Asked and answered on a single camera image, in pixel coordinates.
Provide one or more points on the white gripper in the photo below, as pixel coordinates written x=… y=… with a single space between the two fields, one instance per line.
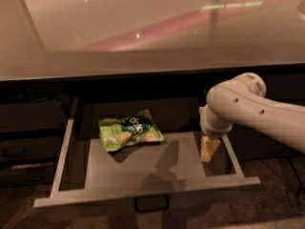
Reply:
x=214 y=131

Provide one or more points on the dark grey drawer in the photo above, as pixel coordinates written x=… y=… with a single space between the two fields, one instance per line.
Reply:
x=27 y=174
x=31 y=116
x=143 y=178
x=29 y=148

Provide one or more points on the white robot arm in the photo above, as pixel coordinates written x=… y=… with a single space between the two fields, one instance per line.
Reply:
x=243 y=100

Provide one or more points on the small items in top drawer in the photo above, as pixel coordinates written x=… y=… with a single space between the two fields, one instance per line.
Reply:
x=116 y=134

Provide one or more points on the dark grey cabinet door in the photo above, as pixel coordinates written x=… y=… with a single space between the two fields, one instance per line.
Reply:
x=282 y=86

